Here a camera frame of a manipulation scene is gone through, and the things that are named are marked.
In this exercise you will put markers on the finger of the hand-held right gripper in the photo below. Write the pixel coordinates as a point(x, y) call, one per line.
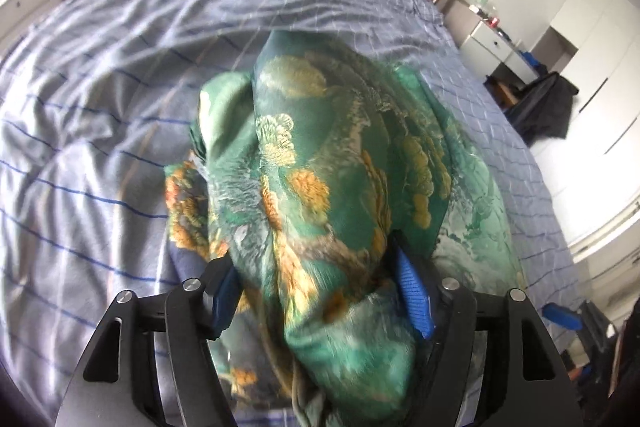
point(562, 316)

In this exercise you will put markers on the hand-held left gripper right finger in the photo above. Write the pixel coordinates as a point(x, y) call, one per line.
point(412, 289)

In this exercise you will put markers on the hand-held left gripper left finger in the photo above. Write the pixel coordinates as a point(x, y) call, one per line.
point(225, 302)

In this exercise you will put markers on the green printed jacket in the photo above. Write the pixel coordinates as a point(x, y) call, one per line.
point(325, 157)

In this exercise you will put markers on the black coat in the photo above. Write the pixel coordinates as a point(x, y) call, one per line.
point(545, 109)

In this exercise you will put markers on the wooden chair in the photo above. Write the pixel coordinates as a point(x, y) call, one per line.
point(500, 92)

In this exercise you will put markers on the bed with blue plaid duvet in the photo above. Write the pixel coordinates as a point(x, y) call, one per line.
point(100, 107)

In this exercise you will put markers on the blue item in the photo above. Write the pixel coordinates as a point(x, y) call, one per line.
point(528, 59)

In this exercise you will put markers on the white desk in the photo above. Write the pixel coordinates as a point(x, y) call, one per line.
point(492, 44)

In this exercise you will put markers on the white wardrobe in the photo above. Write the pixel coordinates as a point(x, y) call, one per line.
point(605, 57)

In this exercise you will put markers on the glass bottles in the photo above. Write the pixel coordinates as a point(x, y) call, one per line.
point(485, 2)

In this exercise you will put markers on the white window drawer cabinet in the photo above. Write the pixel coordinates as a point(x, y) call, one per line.
point(25, 12)

